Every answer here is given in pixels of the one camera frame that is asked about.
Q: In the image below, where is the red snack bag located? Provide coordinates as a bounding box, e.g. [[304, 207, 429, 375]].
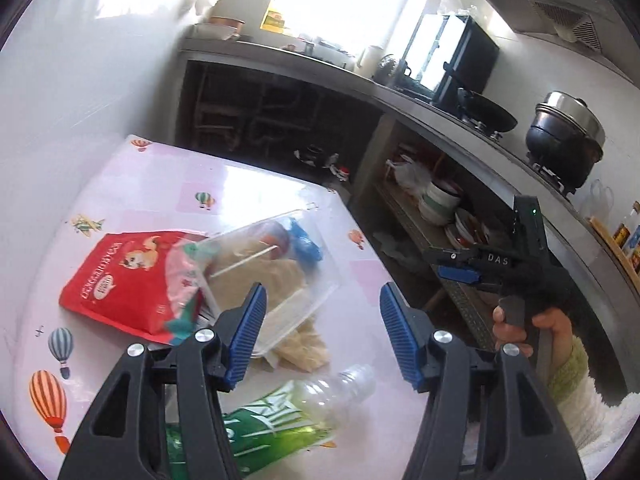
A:
[[60, 231, 205, 346]]

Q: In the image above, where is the green plastic bottle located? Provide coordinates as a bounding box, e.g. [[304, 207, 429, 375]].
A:
[[164, 363, 378, 480]]

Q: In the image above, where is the clear plastic container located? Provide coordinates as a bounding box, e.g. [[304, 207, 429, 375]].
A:
[[168, 210, 341, 358]]

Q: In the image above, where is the yellow green sleeve forearm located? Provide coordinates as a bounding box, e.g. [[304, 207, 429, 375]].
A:
[[548, 336, 639, 477]]

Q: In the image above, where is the right hand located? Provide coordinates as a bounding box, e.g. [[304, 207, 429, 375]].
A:
[[490, 305, 574, 372]]

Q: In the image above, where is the stack of bowls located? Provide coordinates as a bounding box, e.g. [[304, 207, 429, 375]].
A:
[[418, 179, 463, 226]]

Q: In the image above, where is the white plastic bag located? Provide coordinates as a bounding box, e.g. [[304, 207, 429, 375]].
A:
[[390, 159, 432, 198]]

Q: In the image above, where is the black wok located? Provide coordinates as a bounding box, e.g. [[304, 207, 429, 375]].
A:
[[442, 62, 518, 140]]

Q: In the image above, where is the brown paper napkin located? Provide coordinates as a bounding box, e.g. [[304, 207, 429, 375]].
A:
[[203, 240, 330, 373]]

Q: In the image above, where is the blue plastic bag ball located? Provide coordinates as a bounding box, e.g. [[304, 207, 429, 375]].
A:
[[288, 217, 323, 271]]

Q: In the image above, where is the black microwave oven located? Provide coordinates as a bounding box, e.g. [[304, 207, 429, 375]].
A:
[[399, 12, 501, 109]]

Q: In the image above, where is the red can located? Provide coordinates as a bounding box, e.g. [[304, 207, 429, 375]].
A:
[[256, 220, 291, 260]]

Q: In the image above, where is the range hood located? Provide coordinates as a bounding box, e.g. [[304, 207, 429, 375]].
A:
[[486, 0, 639, 84]]

